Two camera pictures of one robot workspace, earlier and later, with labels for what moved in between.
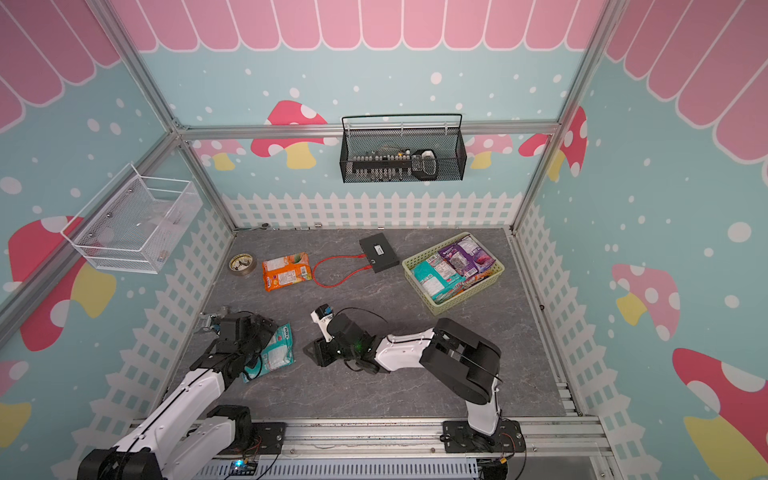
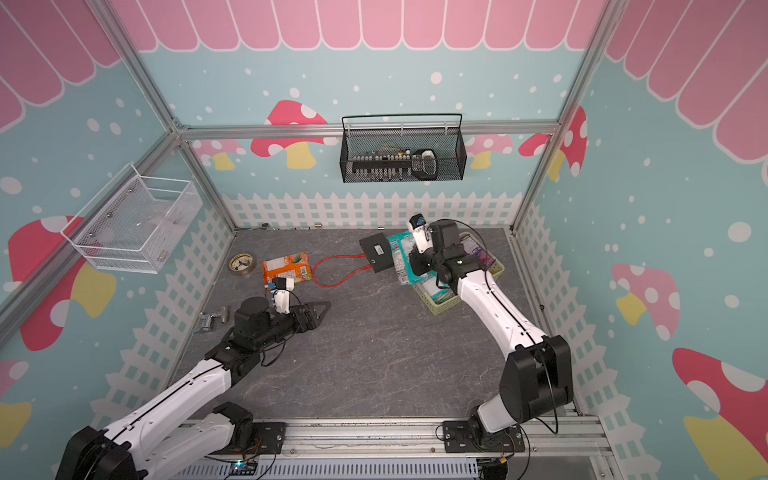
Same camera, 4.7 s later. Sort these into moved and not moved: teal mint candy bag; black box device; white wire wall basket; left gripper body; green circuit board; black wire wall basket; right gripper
Moved: left gripper body; right gripper
Not moved: teal mint candy bag; black box device; green circuit board; black wire wall basket; white wire wall basket
